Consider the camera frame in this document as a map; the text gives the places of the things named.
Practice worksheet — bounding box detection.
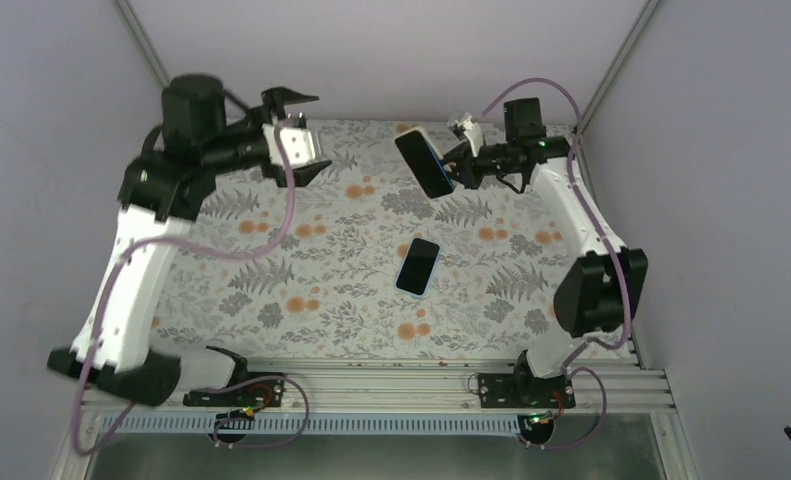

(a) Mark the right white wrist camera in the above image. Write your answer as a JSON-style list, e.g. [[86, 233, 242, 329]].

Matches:
[[447, 113, 485, 158]]

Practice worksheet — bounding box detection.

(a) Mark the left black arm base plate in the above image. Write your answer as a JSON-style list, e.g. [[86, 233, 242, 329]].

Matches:
[[182, 372, 285, 409]]

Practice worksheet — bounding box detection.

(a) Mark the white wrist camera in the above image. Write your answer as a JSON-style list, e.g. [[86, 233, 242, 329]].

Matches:
[[447, 113, 485, 158], [262, 124, 321, 169]]

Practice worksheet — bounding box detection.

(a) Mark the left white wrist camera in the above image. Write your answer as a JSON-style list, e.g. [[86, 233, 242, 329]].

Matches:
[[262, 124, 321, 169]]

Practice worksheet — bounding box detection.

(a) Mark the right aluminium frame post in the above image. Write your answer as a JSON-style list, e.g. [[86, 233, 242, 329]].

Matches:
[[578, 0, 661, 133]]

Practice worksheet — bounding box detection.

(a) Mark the black phone light-blue case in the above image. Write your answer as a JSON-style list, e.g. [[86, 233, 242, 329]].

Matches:
[[395, 237, 441, 298]]

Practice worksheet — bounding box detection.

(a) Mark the aluminium frame post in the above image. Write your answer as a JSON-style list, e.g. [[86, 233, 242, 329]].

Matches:
[[578, 0, 661, 133], [112, 0, 170, 89]]

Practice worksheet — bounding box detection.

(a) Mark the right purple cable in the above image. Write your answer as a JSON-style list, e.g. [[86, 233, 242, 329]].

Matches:
[[481, 77, 635, 452]]

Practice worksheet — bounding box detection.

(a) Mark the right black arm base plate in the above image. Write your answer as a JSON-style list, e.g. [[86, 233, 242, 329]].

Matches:
[[477, 373, 576, 409]]

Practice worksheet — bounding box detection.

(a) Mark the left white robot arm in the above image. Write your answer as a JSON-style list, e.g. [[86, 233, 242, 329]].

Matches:
[[47, 74, 327, 407]]

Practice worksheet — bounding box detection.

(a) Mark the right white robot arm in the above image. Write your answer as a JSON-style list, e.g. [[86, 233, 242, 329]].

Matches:
[[443, 98, 648, 407]]

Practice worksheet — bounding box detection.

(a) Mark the floral patterned table mat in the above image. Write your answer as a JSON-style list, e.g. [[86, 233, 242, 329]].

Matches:
[[150, 120, 571, 361]]

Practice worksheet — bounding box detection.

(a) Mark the light-blue slotted cable duct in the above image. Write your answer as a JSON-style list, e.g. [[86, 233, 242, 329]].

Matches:
[[117, 412, 520, 437]]

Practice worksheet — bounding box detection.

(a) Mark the aluminium front rail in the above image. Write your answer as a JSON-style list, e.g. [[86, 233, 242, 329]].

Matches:
[[80, 360, 676, 413]]

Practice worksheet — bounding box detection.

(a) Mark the blue phone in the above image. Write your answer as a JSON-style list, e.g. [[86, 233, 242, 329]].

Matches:
[[394, 128, 454, 199]]

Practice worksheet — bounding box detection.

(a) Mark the beige phone case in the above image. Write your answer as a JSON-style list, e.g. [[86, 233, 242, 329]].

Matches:
[[396, 123, 423, 134]]

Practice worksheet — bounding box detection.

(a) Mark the left aluminium frame post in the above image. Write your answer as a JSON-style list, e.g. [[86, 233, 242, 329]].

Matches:
[[112, 0, 170, 89]]

